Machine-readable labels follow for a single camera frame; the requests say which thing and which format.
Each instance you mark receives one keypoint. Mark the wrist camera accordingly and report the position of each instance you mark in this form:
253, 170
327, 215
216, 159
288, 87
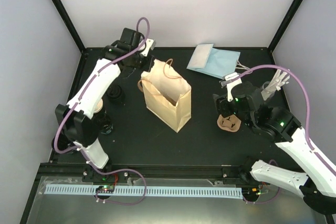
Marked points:
230, 81
147, 47

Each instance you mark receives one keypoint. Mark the black cup lids stack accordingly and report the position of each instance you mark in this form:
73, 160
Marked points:
115, 94

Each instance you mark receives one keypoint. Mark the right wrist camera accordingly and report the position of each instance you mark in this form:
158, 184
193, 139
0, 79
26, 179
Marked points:
230, 81

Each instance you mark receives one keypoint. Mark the left small circuit board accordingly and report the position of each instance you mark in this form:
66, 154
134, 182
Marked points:
105, 189

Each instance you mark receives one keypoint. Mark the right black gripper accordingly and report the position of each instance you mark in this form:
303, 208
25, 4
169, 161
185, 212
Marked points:
221, 105

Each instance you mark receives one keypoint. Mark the single paper cup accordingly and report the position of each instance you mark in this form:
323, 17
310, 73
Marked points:
99, 106

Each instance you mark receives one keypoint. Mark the small circuit board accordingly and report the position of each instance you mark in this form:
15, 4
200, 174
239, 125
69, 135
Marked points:
105, 189
255, 190

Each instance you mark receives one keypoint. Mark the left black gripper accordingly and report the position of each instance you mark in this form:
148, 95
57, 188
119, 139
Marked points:
147, 67

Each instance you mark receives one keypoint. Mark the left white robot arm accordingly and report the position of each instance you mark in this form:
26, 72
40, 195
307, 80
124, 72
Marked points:
82, 119

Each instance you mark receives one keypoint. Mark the light blue cable duct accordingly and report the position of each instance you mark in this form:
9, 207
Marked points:
149, 191

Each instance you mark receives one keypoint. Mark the brown paper bag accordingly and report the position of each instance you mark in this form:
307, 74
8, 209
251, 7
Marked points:
167, 94

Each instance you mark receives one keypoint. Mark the black mounting rail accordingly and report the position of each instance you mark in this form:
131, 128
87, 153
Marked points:
227, 174

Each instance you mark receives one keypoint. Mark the blue paper bag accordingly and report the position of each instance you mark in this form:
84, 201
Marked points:
215, 62

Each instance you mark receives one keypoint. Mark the left black frame post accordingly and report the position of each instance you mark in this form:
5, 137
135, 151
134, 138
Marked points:
69, 24

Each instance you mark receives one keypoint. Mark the right small circuit board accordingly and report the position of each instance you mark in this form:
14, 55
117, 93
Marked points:
255, 190

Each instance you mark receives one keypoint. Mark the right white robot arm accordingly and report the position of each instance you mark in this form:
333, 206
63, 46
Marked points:
315, 184

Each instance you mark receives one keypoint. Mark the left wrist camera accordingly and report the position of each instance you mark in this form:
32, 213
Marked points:
147, 47

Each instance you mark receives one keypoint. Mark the black cup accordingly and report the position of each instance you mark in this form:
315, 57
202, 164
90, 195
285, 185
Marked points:
63, 143

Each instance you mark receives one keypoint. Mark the right black frame post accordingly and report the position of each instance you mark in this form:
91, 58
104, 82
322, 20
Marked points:
284, 24

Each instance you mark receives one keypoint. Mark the black frame post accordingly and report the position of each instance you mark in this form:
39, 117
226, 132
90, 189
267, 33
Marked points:
284, 24
69, 24

